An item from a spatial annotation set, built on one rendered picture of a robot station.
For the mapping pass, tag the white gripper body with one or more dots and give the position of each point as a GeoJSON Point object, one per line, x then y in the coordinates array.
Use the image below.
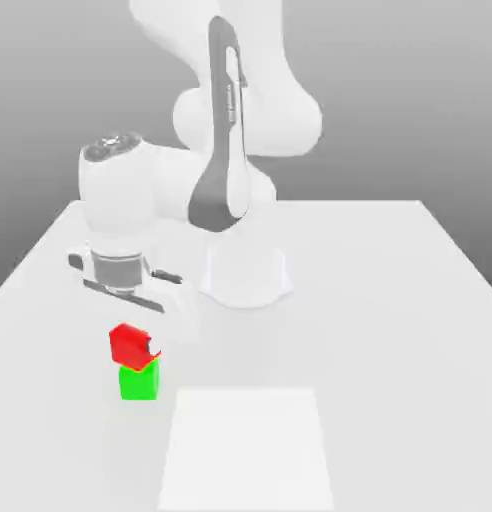
{"type": "Point", "coordinates": [150, 316]}

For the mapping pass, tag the small red cube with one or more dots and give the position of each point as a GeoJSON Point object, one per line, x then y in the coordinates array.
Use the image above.
{"type": "Point", "coordinates": [128, 346]}

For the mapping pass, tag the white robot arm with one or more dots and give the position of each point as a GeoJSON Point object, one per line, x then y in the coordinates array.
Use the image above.
{"type": "Point", "coordinates": [246, 120]}

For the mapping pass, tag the small green cube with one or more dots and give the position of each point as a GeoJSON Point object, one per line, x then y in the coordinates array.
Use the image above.
{"type": "Point", "coordinates": [138, 384]}

